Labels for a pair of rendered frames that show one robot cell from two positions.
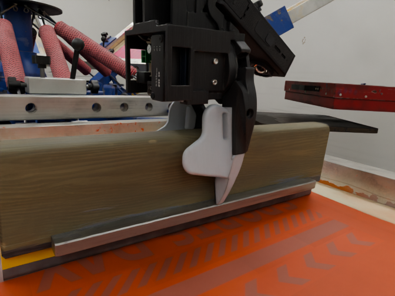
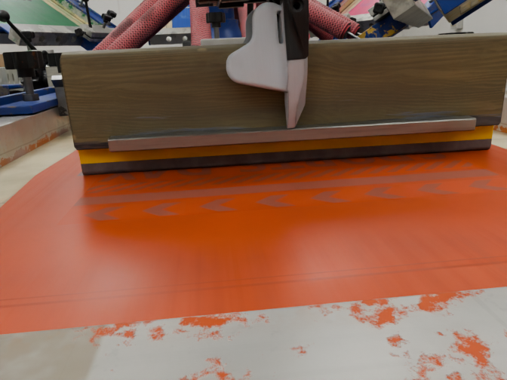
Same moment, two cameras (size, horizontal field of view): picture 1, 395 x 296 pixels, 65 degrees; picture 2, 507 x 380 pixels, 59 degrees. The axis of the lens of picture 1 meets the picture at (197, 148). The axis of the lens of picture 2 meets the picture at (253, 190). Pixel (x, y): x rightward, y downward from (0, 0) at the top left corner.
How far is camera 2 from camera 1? 0.20 m
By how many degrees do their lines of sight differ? 31
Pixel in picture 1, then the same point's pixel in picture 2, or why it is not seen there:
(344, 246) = (451, 187)
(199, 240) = (268, 170)
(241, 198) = (327, 127)
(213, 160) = (266, 68)
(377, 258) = (487, 198)
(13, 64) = (200, 32)
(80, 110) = not seen: hidden behind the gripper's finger
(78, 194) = (130, 99)
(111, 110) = not seen: hidden behind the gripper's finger
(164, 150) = (216, 59)
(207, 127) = (256, 29)
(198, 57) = not seen: outside the picture
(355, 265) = (435, 200)
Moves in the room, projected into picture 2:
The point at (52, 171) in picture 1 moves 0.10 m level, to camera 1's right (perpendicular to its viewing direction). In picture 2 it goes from (105, 74) to (210, 71)
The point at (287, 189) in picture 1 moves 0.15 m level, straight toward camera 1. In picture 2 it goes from (412, 124) to (278, 157)
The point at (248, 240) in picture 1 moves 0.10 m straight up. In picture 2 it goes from (325, 174) to (325, 38)
